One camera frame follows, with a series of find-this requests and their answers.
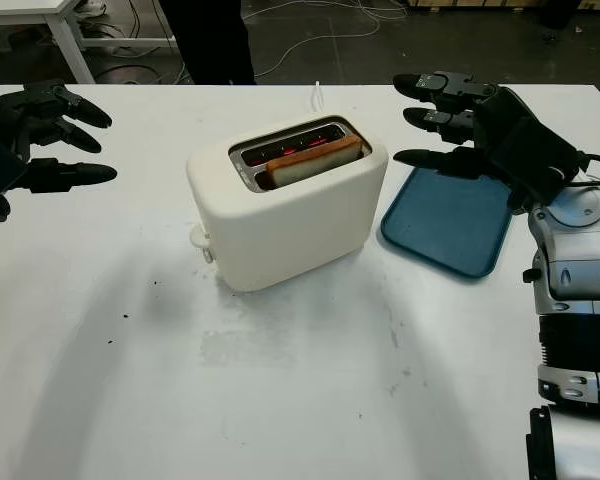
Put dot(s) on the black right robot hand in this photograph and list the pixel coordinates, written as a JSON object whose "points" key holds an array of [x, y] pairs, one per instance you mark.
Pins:
{"points": [[500, 112]]}

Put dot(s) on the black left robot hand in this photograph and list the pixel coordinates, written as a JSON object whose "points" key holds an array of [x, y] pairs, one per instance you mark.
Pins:
{"points": [[5, 115]]}

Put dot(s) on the toast slice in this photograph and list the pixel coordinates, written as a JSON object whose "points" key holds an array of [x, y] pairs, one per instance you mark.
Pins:
{"points": [[310, 160]]}

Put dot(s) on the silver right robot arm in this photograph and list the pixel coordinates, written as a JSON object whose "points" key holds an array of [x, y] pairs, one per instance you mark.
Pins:
{"points": [[580, 260]]}

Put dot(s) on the standing person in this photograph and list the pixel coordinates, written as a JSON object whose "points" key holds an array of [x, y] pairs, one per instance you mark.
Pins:
{"points": [[215, 40]]}

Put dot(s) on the white two-slot toaster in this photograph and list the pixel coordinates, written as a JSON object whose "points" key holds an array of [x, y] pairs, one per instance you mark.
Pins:
{"points": [[280, 240]]}

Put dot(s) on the white background table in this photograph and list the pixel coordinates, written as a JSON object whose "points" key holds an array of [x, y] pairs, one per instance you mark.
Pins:
{"points": [[70, 45]]}

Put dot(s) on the black floor object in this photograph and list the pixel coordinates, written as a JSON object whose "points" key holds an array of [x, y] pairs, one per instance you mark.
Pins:
{"points": [[557, 12]]}

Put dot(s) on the blue plastic tray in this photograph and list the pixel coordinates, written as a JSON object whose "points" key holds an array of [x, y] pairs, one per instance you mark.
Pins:
{"points": [[445, 230]]}

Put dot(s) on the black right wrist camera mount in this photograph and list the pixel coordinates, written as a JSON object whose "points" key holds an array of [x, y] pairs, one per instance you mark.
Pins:
{"points": [[535, 155]]}

